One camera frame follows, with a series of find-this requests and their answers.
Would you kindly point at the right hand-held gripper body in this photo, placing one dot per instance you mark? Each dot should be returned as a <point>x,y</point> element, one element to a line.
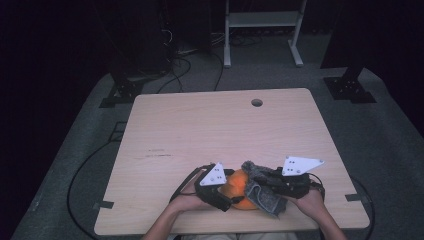
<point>296,183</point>

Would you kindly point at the grey tape strip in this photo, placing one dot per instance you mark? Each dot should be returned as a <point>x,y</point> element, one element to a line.
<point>104,204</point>
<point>358,197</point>

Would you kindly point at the person's left hand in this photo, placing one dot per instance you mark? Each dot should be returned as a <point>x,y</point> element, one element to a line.
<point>188,200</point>

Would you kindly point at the person's right hand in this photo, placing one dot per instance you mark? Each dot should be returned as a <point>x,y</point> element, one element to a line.
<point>310,205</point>

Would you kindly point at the orange plush toy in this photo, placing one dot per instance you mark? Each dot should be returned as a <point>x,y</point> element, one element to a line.
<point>236,188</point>

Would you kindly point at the white metal stand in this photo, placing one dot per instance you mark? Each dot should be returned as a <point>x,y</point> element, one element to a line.
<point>263,20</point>

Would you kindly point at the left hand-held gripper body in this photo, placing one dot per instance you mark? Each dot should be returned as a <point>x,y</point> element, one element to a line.
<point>210,190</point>

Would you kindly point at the black stand base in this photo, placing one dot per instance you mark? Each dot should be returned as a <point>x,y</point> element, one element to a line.
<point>121,91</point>
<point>348,88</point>

